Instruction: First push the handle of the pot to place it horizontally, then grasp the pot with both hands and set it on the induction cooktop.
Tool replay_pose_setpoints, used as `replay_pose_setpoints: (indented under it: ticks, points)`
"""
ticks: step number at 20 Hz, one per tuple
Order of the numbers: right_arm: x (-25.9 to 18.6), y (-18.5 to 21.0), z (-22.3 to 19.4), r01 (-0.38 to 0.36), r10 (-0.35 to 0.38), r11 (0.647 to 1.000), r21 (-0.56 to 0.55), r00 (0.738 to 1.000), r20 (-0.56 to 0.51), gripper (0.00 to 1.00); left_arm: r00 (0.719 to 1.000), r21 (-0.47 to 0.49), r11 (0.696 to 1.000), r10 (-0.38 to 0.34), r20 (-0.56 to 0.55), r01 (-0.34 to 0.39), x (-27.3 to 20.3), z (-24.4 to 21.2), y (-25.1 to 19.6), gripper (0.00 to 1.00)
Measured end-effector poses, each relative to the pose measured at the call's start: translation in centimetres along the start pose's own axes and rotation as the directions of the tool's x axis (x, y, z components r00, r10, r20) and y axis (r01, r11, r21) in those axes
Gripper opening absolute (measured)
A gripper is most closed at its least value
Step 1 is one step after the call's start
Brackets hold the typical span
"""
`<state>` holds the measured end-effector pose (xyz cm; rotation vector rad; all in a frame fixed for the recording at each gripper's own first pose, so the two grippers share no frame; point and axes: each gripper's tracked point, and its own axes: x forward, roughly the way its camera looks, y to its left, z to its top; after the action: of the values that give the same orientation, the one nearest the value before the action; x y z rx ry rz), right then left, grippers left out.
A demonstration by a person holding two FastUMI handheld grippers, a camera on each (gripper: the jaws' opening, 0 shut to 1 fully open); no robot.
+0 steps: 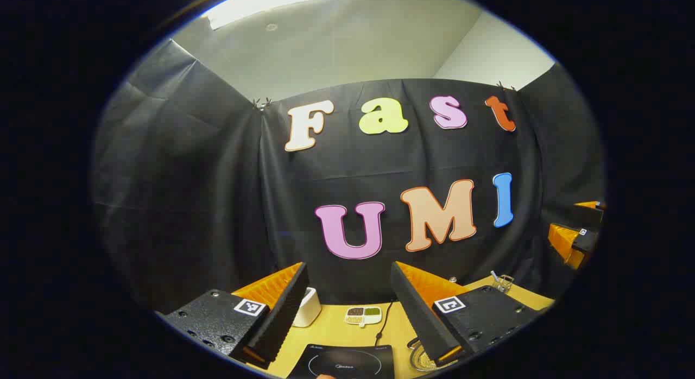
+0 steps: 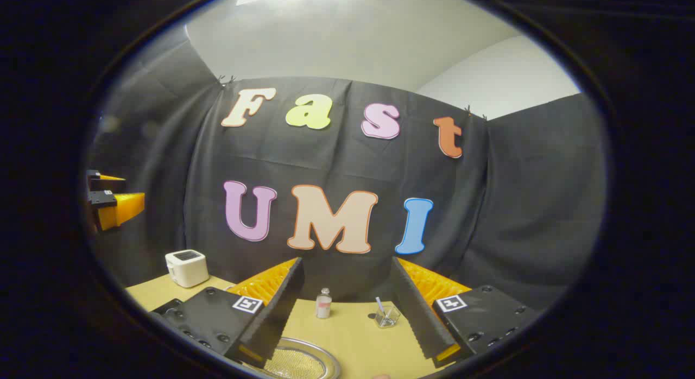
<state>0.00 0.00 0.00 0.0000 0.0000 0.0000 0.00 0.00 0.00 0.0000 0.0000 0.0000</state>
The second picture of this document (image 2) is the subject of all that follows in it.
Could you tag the pile of yellow soybeans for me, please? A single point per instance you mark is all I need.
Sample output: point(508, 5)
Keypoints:
point(293, 365)

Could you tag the black spring clips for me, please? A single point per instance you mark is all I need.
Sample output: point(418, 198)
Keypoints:
point(227, 80)
point(475, 113)

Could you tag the white toaster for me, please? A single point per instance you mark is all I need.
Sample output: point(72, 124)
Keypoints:
point(187, 269)

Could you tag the stainless steel pot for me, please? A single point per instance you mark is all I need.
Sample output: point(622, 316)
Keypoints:
point(326, 357)

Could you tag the small bottle with pink label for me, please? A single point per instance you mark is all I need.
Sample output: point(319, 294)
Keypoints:
point(323, 305)

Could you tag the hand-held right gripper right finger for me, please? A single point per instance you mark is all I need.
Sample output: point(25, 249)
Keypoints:
point(421, 319)

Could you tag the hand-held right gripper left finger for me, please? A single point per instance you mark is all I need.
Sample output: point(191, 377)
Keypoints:
point(277, 319)

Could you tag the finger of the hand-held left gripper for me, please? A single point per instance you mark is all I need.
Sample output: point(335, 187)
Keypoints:
point(122, 209)
point(108, 182)

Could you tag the striped straw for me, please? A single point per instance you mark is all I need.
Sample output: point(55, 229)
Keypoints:
point(380, 305)

